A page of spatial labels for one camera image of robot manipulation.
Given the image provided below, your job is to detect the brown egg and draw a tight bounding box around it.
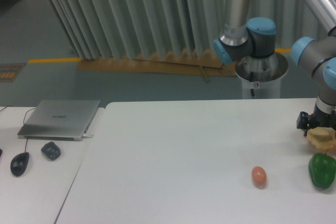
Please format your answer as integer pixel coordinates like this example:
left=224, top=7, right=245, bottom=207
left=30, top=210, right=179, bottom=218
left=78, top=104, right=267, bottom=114
left=251, top=166, right=267, bottom=188

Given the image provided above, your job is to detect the white usb plug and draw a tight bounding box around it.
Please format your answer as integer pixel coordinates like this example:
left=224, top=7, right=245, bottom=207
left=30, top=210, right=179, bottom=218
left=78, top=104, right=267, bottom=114
left=82, top=134, right=93, bottom=138

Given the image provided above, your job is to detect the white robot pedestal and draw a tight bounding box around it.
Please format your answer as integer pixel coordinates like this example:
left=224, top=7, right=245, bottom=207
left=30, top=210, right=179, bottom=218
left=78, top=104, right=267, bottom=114
left=235, top=52, right=288, bottom=99

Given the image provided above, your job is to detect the grey-green pleated curtain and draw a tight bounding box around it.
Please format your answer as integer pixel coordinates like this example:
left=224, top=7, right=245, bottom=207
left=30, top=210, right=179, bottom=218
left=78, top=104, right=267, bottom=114
left=34, top=0, right=336, bottom=60

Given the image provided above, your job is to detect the black computer mouse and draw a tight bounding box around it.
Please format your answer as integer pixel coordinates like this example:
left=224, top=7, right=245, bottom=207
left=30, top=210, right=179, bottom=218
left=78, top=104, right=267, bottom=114
left=10, top=152, right=30, bottom=177

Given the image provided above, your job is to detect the flat brown cardboard sheet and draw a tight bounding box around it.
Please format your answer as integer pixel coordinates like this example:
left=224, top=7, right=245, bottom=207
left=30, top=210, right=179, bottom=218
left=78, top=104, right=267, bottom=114
left=77, top=57, right=236, bottom=82

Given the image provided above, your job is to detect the silver closed laptop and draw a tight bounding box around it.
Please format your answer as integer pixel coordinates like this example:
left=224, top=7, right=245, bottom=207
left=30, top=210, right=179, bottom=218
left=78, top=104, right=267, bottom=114
left=17, top=100, right=100, bottom=141

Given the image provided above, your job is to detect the small black device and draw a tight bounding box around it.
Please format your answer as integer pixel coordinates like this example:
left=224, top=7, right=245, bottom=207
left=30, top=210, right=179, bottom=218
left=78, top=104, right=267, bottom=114
left=41, top=142, right=61, bottom=161

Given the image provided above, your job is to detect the loaf of bread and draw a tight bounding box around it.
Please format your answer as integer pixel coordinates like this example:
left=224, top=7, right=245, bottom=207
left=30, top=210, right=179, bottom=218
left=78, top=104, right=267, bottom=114
left=307, top=127, right=335, bottom=152

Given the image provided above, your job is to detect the black mouse cable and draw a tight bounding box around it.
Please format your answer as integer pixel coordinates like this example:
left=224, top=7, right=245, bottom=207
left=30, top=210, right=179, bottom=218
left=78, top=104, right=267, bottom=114
left=0, top=105, right=37, bottom=154

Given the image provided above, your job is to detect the green bell pepper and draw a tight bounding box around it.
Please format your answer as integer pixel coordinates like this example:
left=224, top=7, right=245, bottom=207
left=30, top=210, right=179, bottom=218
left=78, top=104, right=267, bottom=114
left=308, top=153, right=335, bottom=189

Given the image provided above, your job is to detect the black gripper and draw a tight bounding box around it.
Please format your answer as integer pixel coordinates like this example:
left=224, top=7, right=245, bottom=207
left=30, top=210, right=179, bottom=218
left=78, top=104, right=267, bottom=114
left=296, top=101, right=335, bottom=137

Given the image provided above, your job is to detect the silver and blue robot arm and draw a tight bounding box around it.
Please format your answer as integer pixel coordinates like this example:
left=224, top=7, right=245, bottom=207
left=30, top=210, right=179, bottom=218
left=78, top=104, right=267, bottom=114
left=214, top=0, right=335, bottom=132

